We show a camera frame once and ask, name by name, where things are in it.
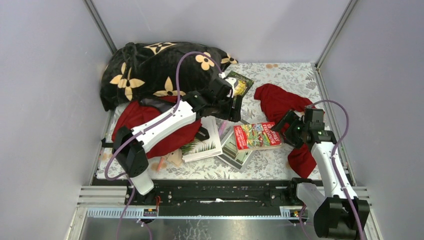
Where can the grey interior photo book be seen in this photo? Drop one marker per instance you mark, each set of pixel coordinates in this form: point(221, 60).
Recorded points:
point(230, 154)

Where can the red treehouse book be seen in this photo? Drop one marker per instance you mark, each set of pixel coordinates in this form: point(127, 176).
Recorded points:
point(256, 136)

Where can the red cloth garment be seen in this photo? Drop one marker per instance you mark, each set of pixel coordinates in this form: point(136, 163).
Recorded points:
point(275, 102)

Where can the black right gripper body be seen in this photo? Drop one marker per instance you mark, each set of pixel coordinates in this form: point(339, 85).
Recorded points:
point(294, 134)

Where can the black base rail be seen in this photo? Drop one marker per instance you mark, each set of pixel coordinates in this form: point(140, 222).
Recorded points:
point(219, 198)

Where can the white palm leaf book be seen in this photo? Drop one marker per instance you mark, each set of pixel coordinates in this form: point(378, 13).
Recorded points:
point(202, 149)

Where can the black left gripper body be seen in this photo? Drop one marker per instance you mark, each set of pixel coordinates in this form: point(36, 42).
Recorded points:
point(230, 108)

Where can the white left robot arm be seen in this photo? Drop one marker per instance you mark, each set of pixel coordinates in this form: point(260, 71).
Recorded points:
point(136, 166)

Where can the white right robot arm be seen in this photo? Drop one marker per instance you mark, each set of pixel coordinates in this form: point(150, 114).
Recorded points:
point(338, 212)

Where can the orange pen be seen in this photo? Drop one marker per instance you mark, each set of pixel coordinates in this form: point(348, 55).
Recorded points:
point(160, 163)

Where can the red student backpack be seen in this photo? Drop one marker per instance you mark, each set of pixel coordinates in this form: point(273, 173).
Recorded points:
point(156, 126)

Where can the dark green gold book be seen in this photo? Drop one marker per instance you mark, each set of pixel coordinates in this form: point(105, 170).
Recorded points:
point(240, 84)

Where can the pink eraser stick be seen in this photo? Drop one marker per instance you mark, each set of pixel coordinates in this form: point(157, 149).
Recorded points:
point(222, 127)

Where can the black floral blanket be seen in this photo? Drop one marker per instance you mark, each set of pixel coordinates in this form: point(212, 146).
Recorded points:
point(159, 69)

